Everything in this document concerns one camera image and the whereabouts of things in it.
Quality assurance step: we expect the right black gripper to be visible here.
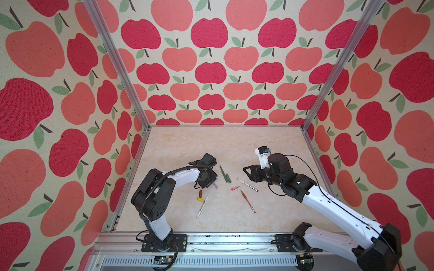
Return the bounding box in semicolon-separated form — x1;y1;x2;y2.
242;164;284;190

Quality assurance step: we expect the green pen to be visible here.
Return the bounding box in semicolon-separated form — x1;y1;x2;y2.
219;165;228;183

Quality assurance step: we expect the red pen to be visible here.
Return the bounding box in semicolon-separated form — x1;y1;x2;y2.
240;190;256;214

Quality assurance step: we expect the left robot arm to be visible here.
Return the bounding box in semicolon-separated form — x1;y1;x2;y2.
131;153;217;245

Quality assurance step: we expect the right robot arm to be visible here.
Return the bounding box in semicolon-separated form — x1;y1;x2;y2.
243;149;402;271

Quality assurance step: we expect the white pen brown end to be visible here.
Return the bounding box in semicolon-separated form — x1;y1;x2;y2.
237;178;259;193

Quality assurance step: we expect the green pen cap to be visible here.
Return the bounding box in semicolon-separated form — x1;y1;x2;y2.
225;173;232;183

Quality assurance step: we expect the white pen yellow end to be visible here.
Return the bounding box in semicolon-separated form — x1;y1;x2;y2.
196;195;209;219

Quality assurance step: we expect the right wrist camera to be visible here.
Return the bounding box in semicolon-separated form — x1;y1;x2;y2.
255;146;270;169

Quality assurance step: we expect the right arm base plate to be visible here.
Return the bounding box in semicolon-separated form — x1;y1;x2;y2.
271;234;323;252

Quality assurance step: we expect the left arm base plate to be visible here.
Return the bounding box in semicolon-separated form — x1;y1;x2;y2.
141;234;188;253

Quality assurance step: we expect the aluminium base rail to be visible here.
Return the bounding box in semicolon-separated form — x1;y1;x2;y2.
82;232;360;271

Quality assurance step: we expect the left aluminium frame post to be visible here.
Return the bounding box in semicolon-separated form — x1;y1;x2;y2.
84;1;151;133

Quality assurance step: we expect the aluminium frame post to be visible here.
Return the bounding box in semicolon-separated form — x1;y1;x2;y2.
84;1;151;133
301;0;385;132

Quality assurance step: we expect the right aluminium frame post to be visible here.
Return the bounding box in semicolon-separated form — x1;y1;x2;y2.
301;0;385;132

